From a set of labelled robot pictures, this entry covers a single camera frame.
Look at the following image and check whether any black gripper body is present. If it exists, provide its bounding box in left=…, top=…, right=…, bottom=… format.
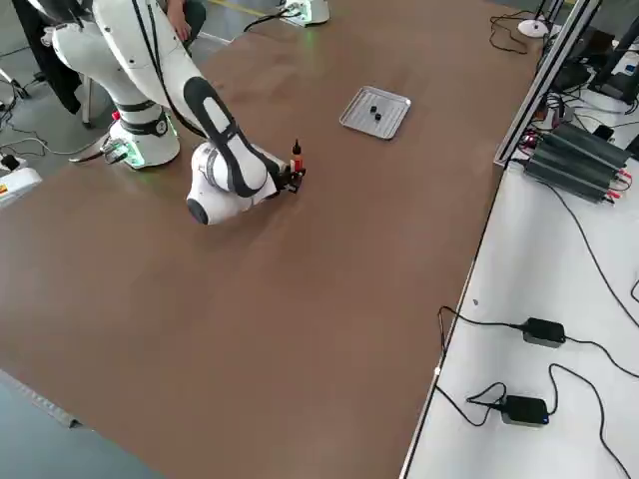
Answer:
left=269, top=168, right=292, bottom=196

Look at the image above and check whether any silver ribbed metal tray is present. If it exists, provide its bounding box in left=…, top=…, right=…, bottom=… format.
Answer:
left=337, top=85, right=413, bottom=142

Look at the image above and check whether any person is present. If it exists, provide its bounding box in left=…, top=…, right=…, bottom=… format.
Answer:
left=167, top=0, right=207, bottom=56

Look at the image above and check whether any white control cabinet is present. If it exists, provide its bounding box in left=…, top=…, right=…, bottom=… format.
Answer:
left=0, top=167, right=44, bottom=211

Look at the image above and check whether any black finned power supply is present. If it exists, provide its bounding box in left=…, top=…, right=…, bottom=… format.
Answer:
left=543, top=121, right=633, bottom=171
left=522, top=144, right=618, bottom=205

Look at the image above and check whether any white desk lamp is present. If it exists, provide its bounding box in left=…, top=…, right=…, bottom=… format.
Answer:
left=517, top=0, right=550, bottom=39

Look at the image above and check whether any black power adapter blue light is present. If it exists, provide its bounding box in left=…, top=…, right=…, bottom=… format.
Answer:
left=500, top=394, right=549, bottom=428

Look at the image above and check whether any black adapter cable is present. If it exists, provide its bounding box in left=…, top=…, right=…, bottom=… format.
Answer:
left=546, top=362, right=633, bottom=479
left=437, top=306, right=526, bottom=353
left=466, top=382, right=508, bottom=427
left=563, top=336, right=639, bottom=379

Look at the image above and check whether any thin black lamp cable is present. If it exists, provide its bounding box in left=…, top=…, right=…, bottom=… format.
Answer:
left=488, top=14, right=530, bottom=55

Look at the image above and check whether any aluminium frame post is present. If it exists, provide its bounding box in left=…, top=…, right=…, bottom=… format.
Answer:
left=492, top=0, right=600, bottom=169

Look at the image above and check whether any black power supply cable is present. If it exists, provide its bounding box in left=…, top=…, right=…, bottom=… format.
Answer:
left=537, top=182, right=639, bottom=314

